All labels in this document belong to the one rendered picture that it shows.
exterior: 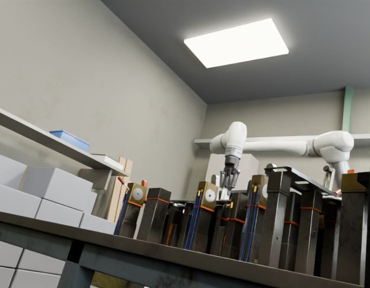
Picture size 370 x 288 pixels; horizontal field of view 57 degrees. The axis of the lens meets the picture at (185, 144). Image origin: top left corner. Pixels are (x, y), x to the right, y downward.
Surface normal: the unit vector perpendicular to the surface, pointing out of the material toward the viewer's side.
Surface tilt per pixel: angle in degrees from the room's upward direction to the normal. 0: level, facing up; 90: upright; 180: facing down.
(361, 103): 90
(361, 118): 90
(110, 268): 90
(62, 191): 90
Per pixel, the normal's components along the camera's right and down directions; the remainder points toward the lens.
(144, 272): -0.55, -0.40
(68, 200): 0.79, -0.03
